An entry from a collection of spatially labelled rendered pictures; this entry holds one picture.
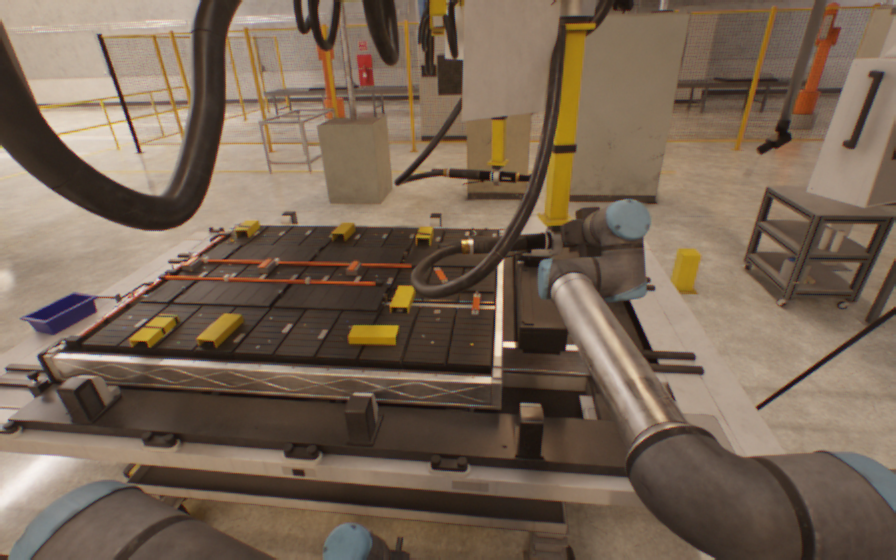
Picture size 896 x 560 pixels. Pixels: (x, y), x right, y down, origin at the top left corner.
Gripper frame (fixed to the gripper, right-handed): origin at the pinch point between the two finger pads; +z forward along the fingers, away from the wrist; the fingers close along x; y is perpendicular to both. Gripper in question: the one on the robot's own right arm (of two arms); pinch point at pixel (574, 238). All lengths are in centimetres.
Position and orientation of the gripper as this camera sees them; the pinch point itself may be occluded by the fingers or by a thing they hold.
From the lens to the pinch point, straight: 134.0
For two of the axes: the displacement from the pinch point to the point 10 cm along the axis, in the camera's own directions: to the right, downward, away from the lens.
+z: -0.8, 0.4, 10.0
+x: -0.8, -10.0, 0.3
